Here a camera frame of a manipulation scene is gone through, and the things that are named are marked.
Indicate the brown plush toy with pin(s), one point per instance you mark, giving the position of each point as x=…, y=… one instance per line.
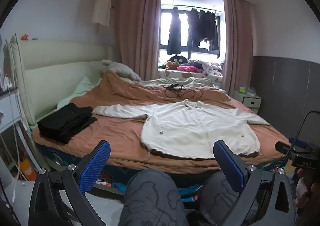
x=172, y=65

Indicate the black plush toy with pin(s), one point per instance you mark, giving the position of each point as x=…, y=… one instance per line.
x=178, y=58

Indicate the beige grey quilt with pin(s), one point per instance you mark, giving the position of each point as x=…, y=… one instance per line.
x=175, y=81

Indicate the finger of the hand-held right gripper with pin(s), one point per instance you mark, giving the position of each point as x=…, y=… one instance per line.
x=282, y=147
x=298, y=141

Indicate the long dark hanging coat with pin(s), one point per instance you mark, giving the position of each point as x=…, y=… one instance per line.
x=174, y=33

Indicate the white nightstand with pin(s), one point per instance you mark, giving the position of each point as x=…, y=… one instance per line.
x=250, y=101

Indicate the stack of black folded clothes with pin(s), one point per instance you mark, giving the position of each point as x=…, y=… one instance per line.
x=66, y=122

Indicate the person's right leg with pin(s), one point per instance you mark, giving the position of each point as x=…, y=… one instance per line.
x=217, y=191

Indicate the dark hanging clothes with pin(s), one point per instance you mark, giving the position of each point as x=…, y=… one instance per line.
x=202, y=28

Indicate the small green object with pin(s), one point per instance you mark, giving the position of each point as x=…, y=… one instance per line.
x=242, y=89

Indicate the pink plush toy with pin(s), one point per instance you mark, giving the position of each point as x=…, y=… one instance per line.
x=190, y=68

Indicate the orange blanket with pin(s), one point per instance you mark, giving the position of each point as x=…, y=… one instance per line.
x=120, y=128

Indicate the white jacket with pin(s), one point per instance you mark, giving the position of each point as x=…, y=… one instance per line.
x=190, y=126

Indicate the light green pillow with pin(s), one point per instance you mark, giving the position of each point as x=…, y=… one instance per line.
x=80, y=91

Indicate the patterned window seat cushion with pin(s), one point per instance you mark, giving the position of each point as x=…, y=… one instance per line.
x=175, y=74

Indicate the beige hanging cloth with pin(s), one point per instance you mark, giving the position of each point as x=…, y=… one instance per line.
x=102, y=3

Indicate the orange box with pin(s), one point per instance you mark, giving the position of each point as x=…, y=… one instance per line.
x=28, y=169

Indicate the pile of floral clothes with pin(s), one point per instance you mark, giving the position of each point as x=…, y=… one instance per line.
x=210, y=67

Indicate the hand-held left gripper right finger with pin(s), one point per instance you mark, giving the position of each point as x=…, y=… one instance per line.
x=228, y=166

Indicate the person's left leg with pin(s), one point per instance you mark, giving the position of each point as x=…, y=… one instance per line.
x=150, y=198

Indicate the cream padded headboard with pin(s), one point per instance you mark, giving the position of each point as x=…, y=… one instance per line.
x=57, y=65

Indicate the white side shelf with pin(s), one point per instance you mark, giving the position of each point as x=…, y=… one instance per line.
x=8, y=111

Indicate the person's leg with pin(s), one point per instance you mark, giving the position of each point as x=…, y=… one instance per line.
x=217, y=191
x=150, y=198

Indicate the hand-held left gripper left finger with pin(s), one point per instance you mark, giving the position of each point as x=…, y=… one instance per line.
x=96, y=163

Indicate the grey plush toy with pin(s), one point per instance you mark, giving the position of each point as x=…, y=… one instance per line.
x=122, y=69

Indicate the person's right hand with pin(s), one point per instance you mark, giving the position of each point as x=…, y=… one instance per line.
x=301, y=191

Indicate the clothes rail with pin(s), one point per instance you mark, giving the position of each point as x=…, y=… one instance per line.
x=186, y=6

